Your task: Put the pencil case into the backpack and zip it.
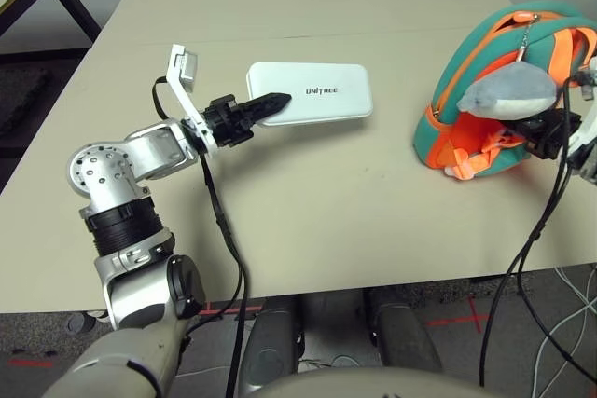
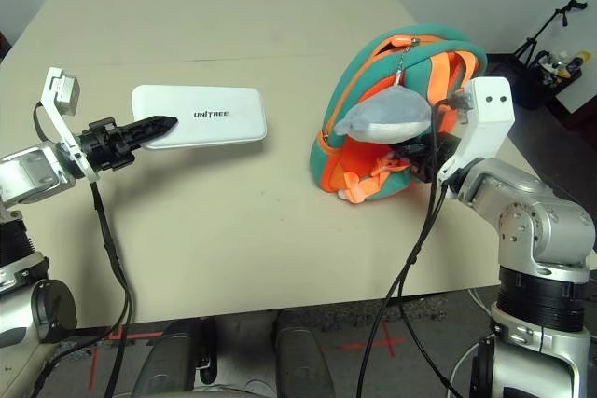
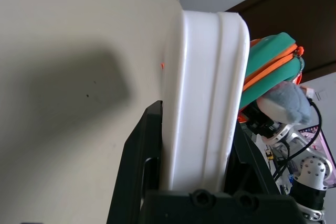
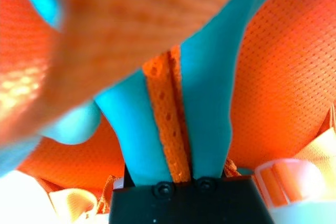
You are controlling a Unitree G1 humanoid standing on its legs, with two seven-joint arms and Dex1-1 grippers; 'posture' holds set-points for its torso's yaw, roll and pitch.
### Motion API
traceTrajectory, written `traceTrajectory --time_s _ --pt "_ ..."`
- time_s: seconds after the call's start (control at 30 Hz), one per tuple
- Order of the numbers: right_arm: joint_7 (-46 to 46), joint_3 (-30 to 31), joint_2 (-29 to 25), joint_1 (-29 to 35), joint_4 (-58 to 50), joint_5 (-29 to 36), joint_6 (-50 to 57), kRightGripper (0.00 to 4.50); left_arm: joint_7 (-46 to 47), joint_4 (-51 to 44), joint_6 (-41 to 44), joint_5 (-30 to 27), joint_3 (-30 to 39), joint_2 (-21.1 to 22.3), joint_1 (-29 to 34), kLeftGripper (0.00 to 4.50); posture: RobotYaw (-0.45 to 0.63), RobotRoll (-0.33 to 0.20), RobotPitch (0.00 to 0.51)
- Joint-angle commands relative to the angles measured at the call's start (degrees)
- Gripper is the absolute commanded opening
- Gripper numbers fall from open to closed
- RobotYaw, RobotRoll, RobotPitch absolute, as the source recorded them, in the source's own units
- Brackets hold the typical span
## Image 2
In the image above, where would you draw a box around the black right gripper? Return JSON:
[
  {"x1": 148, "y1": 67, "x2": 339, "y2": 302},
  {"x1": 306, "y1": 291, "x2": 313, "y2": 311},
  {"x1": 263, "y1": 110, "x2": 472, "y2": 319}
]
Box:
[{"x1": 390, "y1": 130, "x2": 464, "y2": 185}]

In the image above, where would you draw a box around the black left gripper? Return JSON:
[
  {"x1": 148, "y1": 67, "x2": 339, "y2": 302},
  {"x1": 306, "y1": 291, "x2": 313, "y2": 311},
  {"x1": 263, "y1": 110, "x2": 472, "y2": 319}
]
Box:
[{"x1": 76, "y1": 114, "x2": 179, "y2": 172}]

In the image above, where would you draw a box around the white Unitree pencil case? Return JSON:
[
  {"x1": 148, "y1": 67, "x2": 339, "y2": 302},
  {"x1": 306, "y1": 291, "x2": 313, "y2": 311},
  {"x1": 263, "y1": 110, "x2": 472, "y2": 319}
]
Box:
[{"x1": 131, "y1": 84, "x2": 269, "y2": 151}]

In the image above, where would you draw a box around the teal orange child backpack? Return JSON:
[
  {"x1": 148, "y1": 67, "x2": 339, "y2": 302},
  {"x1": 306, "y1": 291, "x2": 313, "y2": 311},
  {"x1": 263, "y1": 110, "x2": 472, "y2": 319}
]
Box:
[{"x1": 309, "y1": 22, "x2": 489, "y2": 206}]

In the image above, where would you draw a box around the black bin with bottles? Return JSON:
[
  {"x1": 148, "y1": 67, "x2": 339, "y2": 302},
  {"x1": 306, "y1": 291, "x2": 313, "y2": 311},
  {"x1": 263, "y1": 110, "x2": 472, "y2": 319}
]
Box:
[{"x1": 526, "y1": 49, "x2": 585, "y2": 111}]

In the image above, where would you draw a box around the black tripod stand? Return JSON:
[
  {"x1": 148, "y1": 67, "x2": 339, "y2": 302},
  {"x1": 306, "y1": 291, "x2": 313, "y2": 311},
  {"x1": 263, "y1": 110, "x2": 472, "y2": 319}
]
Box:
[{"x1": 512, "y1": 0, "x2": 590, "y2": 74}]

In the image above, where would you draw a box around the silver metal cylinder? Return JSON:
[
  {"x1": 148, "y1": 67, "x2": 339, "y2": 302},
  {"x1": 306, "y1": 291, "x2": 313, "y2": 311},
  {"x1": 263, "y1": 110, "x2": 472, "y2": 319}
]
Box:
[{"x1": 272, "y1": 311, "x2": 337, "y2": 398}]

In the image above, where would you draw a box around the dark grey left robot leg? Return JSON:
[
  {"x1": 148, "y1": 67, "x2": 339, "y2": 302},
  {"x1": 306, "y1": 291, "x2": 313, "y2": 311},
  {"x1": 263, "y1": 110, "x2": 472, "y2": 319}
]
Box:
[{"x1": 134, "y1": 321, "x2": 220, "y2": 398}]

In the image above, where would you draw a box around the grey plush dolphin keychain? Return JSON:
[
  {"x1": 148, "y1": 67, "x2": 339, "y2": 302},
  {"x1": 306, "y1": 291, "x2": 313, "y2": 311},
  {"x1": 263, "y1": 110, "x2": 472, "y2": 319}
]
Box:
[{"x1": 334, "y1": 72, "x2": 433, "y2": 145}]

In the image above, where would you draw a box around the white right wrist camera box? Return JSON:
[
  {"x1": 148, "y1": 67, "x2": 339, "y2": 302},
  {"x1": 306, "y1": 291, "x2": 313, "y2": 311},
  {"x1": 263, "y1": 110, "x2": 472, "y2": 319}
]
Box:
[{"x1": 437, "y1": 76, "x2": 517, "y2": 192}]

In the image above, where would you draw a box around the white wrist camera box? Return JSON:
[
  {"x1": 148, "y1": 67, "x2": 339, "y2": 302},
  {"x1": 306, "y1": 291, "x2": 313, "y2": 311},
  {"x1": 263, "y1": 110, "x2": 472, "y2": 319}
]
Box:
[
  {"x1": 437, "y1": 76, "x2": 517, "y2": 192},
  {"x1": 39, "y1": 66, "x2": 102, "y2": 183}
]

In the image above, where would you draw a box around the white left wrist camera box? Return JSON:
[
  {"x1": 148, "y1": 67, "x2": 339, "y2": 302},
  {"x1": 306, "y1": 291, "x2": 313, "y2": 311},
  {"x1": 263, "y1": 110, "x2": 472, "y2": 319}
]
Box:
[{"x1": 39, "y1": 66, "x2": 102, "y2": 183}]

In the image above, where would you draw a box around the short black camera cable loop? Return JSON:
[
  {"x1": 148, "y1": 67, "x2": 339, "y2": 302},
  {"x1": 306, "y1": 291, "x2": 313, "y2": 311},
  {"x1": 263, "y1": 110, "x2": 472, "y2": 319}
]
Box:
[{"x1": 33, "y1": 100, "x2": 62, "y2": 144}]

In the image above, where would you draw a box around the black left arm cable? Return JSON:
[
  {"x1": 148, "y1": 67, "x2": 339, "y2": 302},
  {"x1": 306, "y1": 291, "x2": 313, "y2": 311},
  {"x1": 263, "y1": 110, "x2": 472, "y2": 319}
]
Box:
[{"x1": 35, "y1": 178, "x2": 136, "y2": 398}]

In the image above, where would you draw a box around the thin white floor cable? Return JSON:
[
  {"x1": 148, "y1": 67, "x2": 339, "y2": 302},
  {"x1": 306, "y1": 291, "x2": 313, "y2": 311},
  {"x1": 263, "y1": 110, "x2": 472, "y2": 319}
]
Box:
[{"x1": 204, "y1": 378, "x2": 281, "y2": 394}]

